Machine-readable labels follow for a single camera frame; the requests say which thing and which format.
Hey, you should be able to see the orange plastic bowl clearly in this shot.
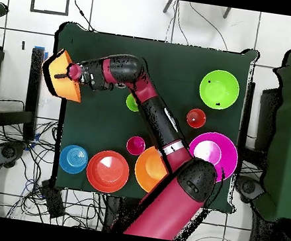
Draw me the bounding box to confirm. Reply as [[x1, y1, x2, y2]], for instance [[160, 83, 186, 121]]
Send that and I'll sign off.
[[131, 144, 172, 195], [38, 46, 88, 103]]

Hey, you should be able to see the black bench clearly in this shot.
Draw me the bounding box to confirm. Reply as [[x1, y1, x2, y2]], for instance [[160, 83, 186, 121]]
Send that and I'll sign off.
[[0, 42, 47, 142]]

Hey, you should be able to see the green plastic cup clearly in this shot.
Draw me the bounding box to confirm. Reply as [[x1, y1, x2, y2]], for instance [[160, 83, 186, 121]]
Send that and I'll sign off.
[[124, 93, 142, 113]]

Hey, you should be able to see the blue plastic bowl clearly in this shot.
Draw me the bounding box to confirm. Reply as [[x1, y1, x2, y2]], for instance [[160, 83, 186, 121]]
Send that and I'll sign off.
[[57, 142, 91, 176]]

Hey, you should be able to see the crimson plastic cup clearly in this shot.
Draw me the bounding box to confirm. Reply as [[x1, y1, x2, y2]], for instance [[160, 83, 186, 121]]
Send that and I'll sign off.
[[125, 134, 147, 158]]

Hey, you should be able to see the red plastic bowl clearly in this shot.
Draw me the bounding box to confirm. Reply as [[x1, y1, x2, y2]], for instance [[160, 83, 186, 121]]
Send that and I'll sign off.
[[83, 147, 133, 197]]

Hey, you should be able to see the black power strip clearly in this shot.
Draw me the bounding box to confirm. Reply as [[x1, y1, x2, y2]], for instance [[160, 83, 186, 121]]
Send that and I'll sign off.
[[36, 179, 69, 220]]

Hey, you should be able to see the red plastic cup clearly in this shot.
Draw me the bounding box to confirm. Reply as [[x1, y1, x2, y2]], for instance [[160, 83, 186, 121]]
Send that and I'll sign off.
[[185, 107, 208, 130]]

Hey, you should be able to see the dark green tablecloth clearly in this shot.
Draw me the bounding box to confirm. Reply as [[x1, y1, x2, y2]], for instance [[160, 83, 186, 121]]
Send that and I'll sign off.
[[35, 19, 261, 216]]

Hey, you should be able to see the green plastic bowl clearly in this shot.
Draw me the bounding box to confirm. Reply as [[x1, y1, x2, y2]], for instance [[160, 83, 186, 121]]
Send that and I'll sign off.
[[196, 67, 242, 113]]

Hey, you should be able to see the pink plastic bowl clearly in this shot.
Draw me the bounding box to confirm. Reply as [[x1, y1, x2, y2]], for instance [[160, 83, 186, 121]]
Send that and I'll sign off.
[[183, 128, 242, 186]]

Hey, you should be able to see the green table with white boxes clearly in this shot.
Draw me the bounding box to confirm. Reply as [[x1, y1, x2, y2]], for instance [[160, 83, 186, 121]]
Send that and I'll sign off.
[[253, 48, 291, 224]]

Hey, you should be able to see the black floor cable with plug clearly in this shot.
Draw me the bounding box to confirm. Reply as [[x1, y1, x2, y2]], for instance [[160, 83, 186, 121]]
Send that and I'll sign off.
[[64, 0, 99, 32]]

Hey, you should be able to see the tangled floor cable bundle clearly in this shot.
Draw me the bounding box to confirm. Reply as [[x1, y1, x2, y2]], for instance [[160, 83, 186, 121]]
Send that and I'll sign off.
[[0, 111, 118, 232]]

